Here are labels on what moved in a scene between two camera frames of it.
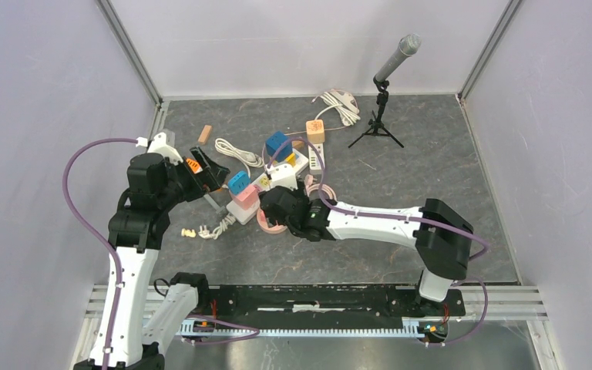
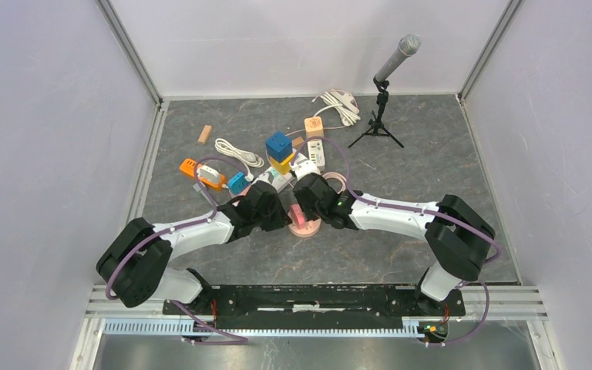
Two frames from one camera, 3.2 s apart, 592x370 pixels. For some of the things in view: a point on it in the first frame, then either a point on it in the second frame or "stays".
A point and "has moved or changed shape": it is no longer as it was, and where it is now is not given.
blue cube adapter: [275, 141] stays
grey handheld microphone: [408, 46] stays
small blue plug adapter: [238, 182] stays
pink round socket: [261, 220] has moved or changed shape
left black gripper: [212, 176] -> [281, 218]
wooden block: [204, 134] stays
